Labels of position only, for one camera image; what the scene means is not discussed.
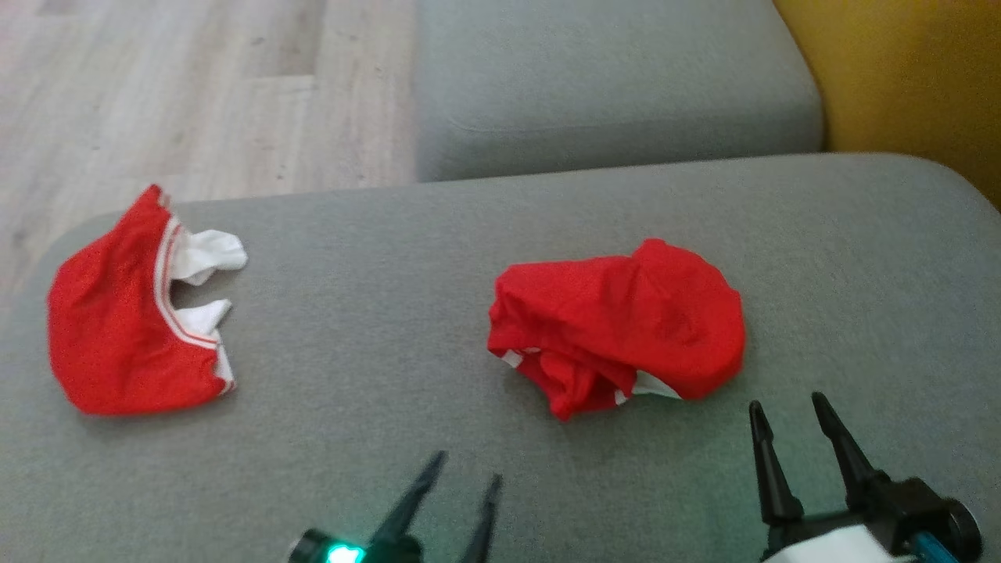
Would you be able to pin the wide grey sofa seat cushion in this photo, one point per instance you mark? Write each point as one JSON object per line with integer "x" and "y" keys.
{"x": 375, "y": 313}

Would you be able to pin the red and white jersey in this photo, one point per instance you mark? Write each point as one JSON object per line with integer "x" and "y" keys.
{"x": 109, "y": 328}
{"x": 626, "y": 313}

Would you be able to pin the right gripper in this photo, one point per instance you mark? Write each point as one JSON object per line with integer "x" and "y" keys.
{"x": 907, "y": 508}

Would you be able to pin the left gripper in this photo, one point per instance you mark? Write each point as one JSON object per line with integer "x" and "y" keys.
{"x": 383, "y": 551}

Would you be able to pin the long yellow sofa backrest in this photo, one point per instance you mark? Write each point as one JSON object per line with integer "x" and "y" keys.
{"x": 923, "y": 78}

